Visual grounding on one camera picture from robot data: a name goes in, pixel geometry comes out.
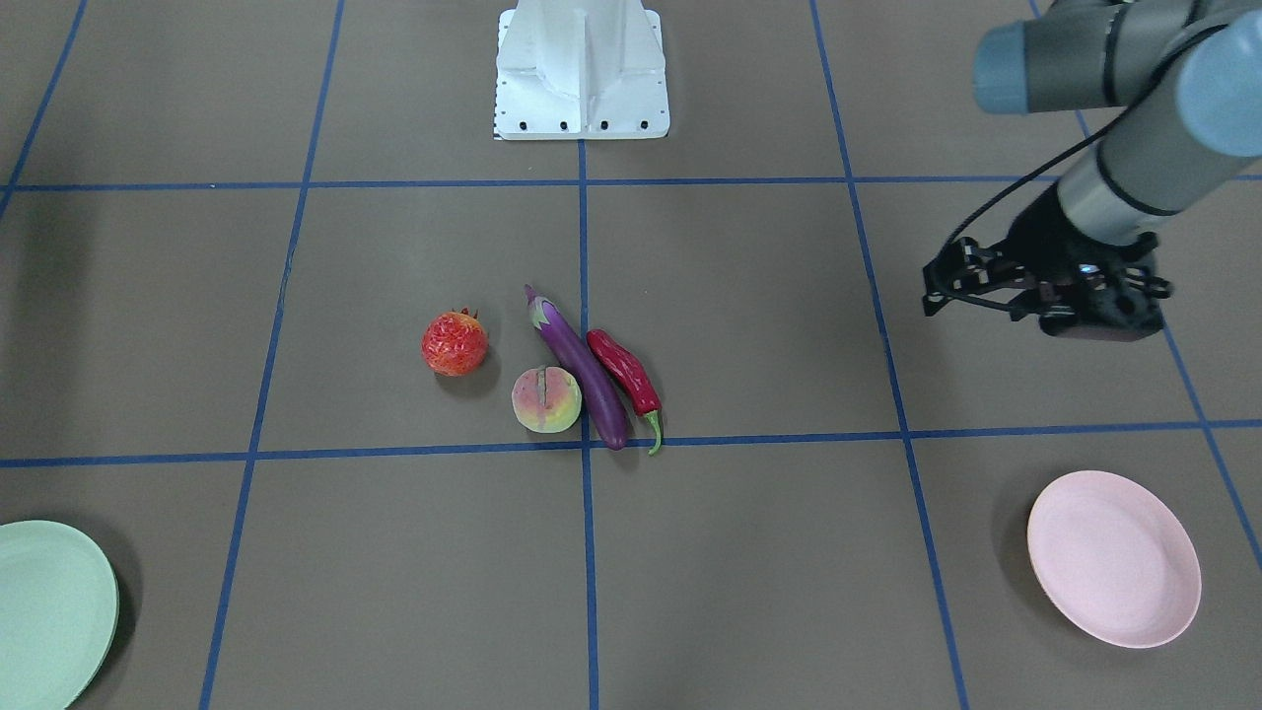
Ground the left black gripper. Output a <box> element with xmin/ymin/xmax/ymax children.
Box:
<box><xmin>1001</xmin><ymin>187</ymin><xmax>1164</xmax><ymax>342</ymax></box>

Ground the red chili pepper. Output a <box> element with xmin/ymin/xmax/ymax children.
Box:
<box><xmin>586</xmin><ymin>328</ymin><xmax>666</xmax><ymax>457</ymax></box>

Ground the purple eggplant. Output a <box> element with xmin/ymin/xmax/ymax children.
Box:
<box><xmin>524</xmin><ymin>284</ymin><xmax>630</xmax><ymax>451</ymax></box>

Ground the red pomegranate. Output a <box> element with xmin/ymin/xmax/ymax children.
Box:
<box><xmin>419</xmin><ymin>309</ymin><xmax>490</xmax><ymax>377</ymax></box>

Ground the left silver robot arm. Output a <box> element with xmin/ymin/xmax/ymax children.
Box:
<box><xmin>925</xmin><ymin>1</ymin><xmax>1261</xmax><ymax>340</ymax></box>

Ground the pink plate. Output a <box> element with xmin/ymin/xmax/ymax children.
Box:
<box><xmin>1023</xmin><ymin>470</ymin><xmax>1203</xmax><ymax>649</ymax></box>

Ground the peach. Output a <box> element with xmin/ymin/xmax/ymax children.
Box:
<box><xmin>511</xmin><ymin>367</ymin><xmax>583</xmax><ymax>433</ymax></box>

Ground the green plate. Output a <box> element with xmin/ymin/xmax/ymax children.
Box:
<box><xmin>1</xmin><ymin>520</ymin><xmax>120</xmax><ymax>709</ymax></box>

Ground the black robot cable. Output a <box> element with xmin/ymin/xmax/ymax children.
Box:
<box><xmin>933</xmin><ymin>20</ymin><xmax>1233</xmax><ymax>306</ymax></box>

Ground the white pedestal column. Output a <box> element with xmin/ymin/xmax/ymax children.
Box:
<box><xmin>493</xmin><ymin>1</ymin><xmax>670</xmax><ymax>141</ymax></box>

